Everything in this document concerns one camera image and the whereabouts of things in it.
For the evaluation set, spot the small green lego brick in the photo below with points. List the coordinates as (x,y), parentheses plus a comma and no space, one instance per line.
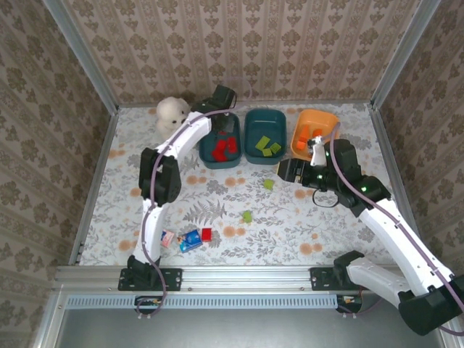
(267,153)
(268,185)
(247,217)
(275,147)

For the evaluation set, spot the orange rounded wedge lego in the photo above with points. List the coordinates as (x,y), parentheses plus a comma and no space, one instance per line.
(301,145)

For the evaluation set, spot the long green lego brick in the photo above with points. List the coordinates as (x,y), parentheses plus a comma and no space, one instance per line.
(262,143)

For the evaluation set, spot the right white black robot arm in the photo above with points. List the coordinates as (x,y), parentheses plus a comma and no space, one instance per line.
(395,246)

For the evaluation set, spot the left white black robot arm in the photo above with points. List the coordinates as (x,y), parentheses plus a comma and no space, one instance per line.
(159,181)

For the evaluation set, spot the teal plastic container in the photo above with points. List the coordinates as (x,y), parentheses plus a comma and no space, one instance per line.
(232,159)
(261,127)

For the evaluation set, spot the orange plastic container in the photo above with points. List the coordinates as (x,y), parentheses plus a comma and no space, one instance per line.
(315,119)

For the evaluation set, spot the floral printed table sheet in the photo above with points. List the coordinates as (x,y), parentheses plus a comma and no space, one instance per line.
(290,224)

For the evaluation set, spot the white teddy bear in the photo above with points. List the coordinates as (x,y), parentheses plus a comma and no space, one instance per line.
(168,112)

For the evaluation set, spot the blue tissue pack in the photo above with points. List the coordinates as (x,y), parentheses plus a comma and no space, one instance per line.
(190,242)

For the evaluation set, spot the pink tissue pack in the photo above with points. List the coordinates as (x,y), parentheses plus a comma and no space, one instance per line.
(167,239)

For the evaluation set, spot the grey metal panel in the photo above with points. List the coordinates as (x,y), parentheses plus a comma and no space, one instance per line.
(235,330)

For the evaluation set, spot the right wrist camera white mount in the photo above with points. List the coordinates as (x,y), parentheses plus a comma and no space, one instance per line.
(319,154)

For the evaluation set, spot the aluminium table edge rail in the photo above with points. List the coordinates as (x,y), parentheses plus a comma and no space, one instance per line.
(326,103)
(397,174)
(95,181)

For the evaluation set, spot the wide aluminium mounting rail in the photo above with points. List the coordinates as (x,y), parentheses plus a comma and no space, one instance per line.
(246,277)

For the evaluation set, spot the aluminium frame post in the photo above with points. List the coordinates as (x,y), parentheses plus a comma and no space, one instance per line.
(85,56)
(402,54)

